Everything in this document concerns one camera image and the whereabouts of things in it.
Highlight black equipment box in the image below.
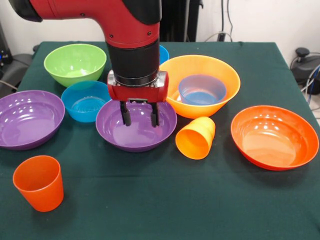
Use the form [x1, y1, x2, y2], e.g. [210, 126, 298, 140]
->
[0, 22, 13, 67]

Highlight small translucent blue bowl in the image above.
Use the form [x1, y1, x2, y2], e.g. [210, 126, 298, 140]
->
[61, 80, 112, 123]
[178, 74, 228, 106]

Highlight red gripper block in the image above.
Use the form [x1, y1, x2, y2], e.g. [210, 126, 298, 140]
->
[107, 70, 170, 128]

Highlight large orange bowl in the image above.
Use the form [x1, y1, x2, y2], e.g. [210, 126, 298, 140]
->
[159, 54, 241, 120]

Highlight red shallow bowl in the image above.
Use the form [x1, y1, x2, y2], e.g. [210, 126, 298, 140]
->
[230, 105, 320, 172]

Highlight purple bowl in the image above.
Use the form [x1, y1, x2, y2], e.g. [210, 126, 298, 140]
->
[95, 99, 178, 153]
[0, 90, 66, 151]

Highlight green bowl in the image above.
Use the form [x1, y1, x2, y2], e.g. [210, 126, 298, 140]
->
[43, 43, 108, 88]

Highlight tangled floor cables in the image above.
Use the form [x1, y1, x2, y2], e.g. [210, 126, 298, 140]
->
[299, 63, 320, 106]

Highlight dark green tablecloth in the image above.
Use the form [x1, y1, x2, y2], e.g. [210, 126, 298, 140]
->
[0, 41, 320, 240]

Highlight red cup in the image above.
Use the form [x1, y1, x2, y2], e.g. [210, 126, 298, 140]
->
[12, 155, 65, 213]

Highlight orange cup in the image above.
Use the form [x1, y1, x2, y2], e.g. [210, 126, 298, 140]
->
[175, 116, 216, 160]

